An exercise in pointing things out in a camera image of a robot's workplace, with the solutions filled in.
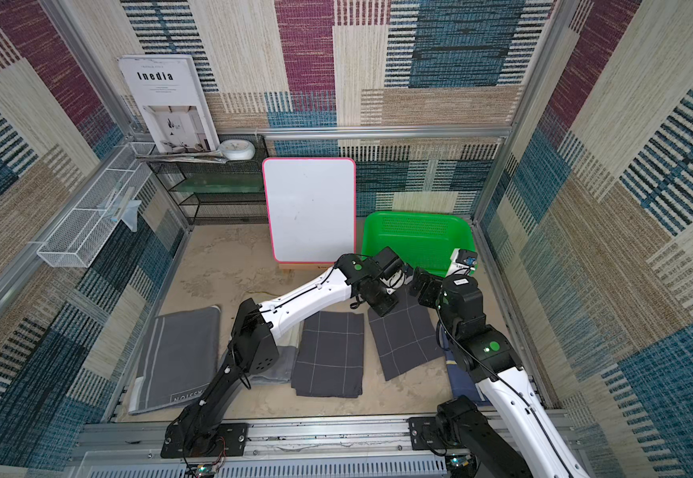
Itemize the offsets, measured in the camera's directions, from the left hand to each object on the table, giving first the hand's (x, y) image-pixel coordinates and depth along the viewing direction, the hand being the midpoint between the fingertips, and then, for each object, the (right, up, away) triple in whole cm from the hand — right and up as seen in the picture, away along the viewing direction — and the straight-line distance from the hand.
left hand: (389, 302), depth 86 cm
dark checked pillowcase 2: (+4, -11, +1) cm, 11 cm away
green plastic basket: (+15, +18, +26) cm, 35 cm away
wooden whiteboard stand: (-27, +8, +19) cm, 34 cm away
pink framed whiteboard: (-23, +28, +7) cm, 37 cm away
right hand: (+8, +10, -14) cm, 19 cm away
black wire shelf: (-47, +31, +3) cm, 56 cm away
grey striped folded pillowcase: (-59, -16, -1) cm, 61 cm away
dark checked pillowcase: (-17, -15, -1) cm, 23 cm away
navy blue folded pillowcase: (+19, -21, -5) cm, 28 cm away
